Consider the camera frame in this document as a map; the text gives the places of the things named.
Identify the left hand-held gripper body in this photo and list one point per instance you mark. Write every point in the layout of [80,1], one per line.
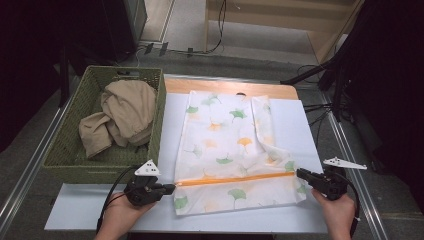
[143,193]

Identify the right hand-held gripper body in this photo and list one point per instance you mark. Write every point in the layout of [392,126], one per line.
[330,185]

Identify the white leaf-print mesh laundry bag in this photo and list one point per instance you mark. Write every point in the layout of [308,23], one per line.
[230,133]

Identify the beige clothing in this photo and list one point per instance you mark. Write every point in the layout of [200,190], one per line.
[123,113]

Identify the green woven basket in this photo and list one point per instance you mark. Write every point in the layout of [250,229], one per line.
[66,153]

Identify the person's left hand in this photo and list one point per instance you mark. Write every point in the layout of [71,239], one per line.
[123,213]

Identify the person's right hand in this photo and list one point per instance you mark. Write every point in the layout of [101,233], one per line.
[338,213]

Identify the white board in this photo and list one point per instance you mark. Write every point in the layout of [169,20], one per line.
[290,126]

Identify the black metal stand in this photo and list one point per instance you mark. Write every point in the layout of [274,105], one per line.
[336,66]

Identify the black floor plug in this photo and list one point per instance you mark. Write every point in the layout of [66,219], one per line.
[148,48]

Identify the dark cabinet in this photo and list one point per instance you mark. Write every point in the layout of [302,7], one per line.
[123,26]

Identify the metal floor rail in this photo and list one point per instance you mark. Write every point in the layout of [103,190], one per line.
[30,170]
[360,186]

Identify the light wooden frame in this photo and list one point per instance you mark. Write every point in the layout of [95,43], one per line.
[266,36]

